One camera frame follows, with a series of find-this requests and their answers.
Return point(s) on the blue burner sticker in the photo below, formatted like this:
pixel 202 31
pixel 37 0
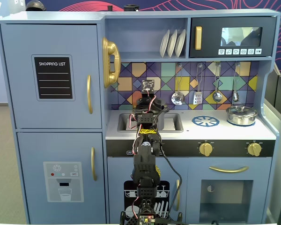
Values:
pixel 205 121

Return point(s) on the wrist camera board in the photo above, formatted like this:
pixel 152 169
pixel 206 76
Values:
pixel 147 86

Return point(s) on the black round object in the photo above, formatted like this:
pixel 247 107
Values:
pixel 131 7

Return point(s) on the blue dishwasher door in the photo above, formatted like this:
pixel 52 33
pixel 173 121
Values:
pixel 117 171

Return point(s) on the blue fridge door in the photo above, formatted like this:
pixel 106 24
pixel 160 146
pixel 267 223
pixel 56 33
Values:
pixel 21 93

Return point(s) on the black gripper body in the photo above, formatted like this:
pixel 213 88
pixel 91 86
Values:
pixel 159 104

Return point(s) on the black helmet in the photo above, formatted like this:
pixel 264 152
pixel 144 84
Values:
pixel 35 5

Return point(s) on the blue oven door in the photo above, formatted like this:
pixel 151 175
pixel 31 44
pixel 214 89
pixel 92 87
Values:
pixel 194 199

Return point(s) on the dark microwave door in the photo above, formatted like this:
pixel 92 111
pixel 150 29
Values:
pixel 210 37

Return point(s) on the grey water dispenser sticker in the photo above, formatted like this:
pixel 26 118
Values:
pixel 63 187

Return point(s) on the gold stove knob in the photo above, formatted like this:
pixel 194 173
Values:
pixel 206 148
pixel 254 148

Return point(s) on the robot controller board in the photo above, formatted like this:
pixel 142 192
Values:
pixel 146 219

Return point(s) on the black dishwasher rack sticker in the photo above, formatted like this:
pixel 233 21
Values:
pixel 128 194

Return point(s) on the metal slotted spatula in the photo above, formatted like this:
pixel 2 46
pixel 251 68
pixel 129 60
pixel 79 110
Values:
pixel 197 98

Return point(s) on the metal slotted skimmer spoon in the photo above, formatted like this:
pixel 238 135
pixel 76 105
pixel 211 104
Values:
pixel 177 98

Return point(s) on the white toy plate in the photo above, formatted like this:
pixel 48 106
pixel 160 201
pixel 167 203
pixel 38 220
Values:
pixel 180 43
pixel 171 44
pixel 164 44

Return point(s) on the metal ladle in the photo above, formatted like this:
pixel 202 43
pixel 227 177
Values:
pixel 216 96

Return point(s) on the grey toy sink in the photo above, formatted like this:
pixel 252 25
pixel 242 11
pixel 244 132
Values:
pixel 172 123

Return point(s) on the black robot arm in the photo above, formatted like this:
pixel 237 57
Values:
pixel 145 164

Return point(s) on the blue toy kitchen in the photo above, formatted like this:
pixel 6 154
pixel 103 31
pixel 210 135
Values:
pixel 68 140

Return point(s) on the blue freezer door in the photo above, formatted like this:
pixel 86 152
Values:
pixel 37 150

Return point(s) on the shiny metal pot lid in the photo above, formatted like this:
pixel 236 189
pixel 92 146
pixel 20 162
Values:
pixel 241 110

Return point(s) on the black shopping list board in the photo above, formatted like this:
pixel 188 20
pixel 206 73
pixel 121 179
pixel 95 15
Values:
pixel 53 79

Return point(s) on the metal whisk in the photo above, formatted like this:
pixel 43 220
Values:
pixel 235 95

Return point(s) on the gold toy telephone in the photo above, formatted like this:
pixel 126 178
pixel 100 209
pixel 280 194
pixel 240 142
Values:
pixel 112 61

